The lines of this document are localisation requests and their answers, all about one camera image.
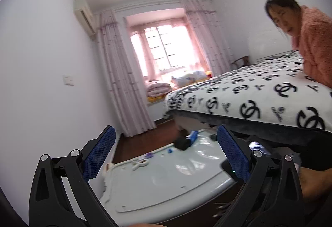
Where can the blue white packet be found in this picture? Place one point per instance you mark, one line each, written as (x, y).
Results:
(193, 136)

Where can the pile of light pillows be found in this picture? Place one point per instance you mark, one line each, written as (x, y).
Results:
(192, 77)

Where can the black pouch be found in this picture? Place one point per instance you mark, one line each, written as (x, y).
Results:
(182, 144)

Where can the white bed frame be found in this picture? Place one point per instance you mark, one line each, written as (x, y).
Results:
(189, 124)

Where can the white wall switch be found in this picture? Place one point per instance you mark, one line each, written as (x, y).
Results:
(68, 80)

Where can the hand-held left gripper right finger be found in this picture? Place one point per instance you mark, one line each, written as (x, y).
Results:
(233, 153)

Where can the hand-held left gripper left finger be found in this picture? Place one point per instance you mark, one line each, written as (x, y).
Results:
(99, 151)

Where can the folded pink quilts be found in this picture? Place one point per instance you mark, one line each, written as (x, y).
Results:
(158, 89)

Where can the wooden chair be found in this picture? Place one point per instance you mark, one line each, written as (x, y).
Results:
(241, 62)

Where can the white board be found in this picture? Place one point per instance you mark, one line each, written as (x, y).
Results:
(269, 45)

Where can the window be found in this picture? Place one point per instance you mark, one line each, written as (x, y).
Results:
(166, 45)

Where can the bed with logo blanket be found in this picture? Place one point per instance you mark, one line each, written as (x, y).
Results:
(246, 94)

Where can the small purple box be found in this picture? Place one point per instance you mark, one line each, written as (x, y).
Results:
(149, 155)

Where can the pink patterned curtain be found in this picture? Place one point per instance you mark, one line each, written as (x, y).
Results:
(119, 73)
(207, 40)

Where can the person's right hand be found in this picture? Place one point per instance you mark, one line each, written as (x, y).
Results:
(316, 185)

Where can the white plastic clip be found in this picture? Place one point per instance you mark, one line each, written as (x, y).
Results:
(140, 164)

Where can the white wall air conditioner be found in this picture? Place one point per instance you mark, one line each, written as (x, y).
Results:
(84, 16)

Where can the grey plastic storage bin lid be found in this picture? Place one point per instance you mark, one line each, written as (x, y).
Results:
(166, 182)

